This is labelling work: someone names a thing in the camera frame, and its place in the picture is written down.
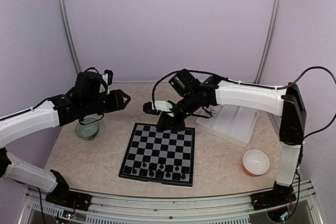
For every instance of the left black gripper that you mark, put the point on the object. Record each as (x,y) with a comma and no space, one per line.
(117,103)

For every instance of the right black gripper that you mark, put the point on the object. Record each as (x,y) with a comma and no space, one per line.
(166,119)

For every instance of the black grey chessboard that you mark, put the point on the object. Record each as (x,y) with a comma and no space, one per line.
(149,146)

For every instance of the black chess piece king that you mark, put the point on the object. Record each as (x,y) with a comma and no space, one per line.
(168,174)

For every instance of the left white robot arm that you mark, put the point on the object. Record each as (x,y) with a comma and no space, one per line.
(90,95)

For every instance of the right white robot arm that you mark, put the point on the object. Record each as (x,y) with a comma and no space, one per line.
(284,101)

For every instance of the green glass bowl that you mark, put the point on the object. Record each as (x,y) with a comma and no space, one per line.
(87,129)

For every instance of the white plastic piece tray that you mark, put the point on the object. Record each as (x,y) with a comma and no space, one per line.
(234,124)

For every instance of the white orange bowl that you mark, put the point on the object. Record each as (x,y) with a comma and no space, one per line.
(255,163)

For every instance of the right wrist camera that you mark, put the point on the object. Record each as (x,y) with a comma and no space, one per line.
(155,108)

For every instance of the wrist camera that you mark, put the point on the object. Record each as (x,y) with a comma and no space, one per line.
(107,78)
(155,108)

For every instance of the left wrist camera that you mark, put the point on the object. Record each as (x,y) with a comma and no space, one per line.
(107,78)

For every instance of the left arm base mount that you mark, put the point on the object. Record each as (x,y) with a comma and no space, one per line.
(71,199)

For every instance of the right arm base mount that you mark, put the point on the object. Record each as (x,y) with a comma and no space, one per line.
(269,199)

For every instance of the left aluminium frame post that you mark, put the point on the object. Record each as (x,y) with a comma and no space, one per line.
(68,36)

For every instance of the aluminium frame post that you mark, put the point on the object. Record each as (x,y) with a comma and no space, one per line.
(268,41)
(68,36)

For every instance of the aluminium front rail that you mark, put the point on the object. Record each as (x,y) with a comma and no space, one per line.
(234,208)

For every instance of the right aluminium frame post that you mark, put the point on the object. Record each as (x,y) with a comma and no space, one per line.
(268,41)

